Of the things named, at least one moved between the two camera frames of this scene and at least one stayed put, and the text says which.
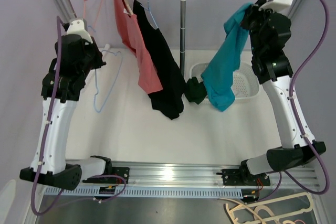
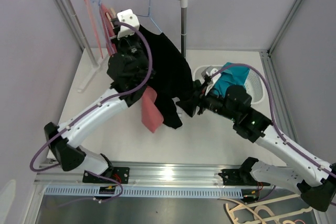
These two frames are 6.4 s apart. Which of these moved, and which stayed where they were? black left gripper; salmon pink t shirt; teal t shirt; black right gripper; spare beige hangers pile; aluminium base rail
Moved: salmon pink t shirt; teal t shirt; black right gripper; black left gripper
Stayed: spare beige hangers pile; aluminium base rail
